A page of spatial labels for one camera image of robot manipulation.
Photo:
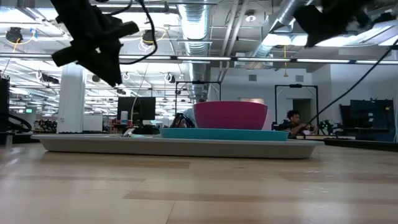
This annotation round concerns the white building pillar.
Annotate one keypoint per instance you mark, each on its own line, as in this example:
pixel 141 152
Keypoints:
pixel 72 99

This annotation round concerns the dark blue cabinet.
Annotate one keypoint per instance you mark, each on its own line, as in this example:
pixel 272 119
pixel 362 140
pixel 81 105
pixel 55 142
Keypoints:
pixel 373 118

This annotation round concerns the black metal frame stand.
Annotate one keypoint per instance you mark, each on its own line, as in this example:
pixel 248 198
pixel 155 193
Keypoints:
pixel 295 86

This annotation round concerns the white bottle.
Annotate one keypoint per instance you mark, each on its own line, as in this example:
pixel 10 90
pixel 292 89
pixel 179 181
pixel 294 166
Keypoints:
pixel 124 117

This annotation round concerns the silver ventilation duct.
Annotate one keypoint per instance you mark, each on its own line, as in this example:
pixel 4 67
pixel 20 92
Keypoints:
pixel 194 28

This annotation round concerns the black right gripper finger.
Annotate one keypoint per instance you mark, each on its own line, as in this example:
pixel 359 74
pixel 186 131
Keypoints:
pixel 311 39

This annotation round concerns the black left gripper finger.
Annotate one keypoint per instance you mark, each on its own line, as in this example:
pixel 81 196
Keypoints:
pixel 113 59
pixel 96 65

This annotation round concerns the black computer monitor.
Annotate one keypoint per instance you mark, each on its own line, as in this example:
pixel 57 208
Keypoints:
pixel 140 109

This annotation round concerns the teal plastic plate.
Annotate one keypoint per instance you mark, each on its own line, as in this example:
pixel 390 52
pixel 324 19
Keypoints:
pixel 224 134

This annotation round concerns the grey plastic tray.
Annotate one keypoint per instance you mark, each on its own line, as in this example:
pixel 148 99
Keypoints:
pixel 174 149

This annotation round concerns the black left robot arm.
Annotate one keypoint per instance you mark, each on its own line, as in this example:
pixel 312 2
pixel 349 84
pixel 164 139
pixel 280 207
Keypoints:
pixel 74 6

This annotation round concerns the magenta plastic bowl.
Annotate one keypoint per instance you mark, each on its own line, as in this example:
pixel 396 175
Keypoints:
pixel 230 115

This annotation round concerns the person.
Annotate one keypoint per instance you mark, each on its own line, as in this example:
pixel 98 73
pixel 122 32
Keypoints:
pixel 189 116
pixel 295 123

